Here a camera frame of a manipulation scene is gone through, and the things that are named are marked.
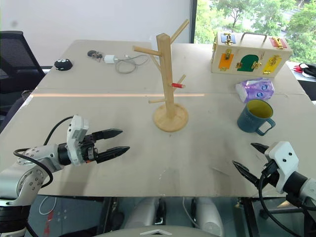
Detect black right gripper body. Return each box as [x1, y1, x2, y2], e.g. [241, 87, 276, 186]
[256, 159, 280, 190]

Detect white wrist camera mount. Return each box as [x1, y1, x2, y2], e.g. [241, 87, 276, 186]
[65, 115, 89, 166]
[264, 141, 299, 195]

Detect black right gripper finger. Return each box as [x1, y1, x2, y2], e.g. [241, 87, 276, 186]
[232, 160, 261, 189]
[250, 142, 270, 159]

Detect silver robot leg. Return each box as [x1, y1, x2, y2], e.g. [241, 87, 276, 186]
[123, 197, 166, 230]
[191, 197, 225, 237]

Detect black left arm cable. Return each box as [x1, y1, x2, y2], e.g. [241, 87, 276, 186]
[13, 116, 75, 189]

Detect red and black bag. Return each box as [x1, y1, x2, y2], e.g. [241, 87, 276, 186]
[292, 62, 316, 80]

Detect silver robot left leg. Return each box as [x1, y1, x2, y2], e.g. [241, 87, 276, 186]
[123, 197, 166, 230]

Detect black round device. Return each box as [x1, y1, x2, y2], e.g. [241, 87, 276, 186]
[54, 58, 74, 72]

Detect wooden lock box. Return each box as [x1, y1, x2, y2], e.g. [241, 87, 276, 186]
[210, 31, 293, 78]

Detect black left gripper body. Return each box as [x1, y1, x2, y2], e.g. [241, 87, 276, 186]
[78, 132, 99, 164]

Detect silver robot right leg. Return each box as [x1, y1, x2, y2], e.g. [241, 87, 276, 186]
[191, 197, 225, 237]

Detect purple tissue pack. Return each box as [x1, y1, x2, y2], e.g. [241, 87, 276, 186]
[235, 77, 275, 103]

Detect grey robot torso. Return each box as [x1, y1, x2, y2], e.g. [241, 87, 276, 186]
[93, 224, 223, 237]

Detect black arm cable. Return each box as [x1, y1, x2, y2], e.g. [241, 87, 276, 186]
[258, 160, 316, 237]
[13, 116, 75, 189]

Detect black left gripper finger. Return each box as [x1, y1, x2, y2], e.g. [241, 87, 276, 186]
[92, 128, 123, 142]
[94, 146, 130, 164]

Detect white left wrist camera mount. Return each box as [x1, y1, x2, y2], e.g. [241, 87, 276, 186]
[65, 115, 89, 166]

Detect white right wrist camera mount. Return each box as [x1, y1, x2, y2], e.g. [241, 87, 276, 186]
[264, 141, 299, 195]

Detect white charger with cable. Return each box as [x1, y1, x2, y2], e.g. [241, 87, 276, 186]
[103, 54, 150, 74]

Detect black office chair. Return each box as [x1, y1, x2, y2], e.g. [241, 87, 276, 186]
[0, 30, 46, 129]

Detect wooden mug tree stand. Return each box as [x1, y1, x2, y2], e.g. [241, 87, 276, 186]
[133, 19, 190, 132]

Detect blue mug yellow inside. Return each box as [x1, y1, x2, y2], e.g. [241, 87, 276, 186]
[237, 99, 276, 136]

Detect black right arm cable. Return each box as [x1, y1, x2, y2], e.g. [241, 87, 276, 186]
[258, 160, 316, 237]

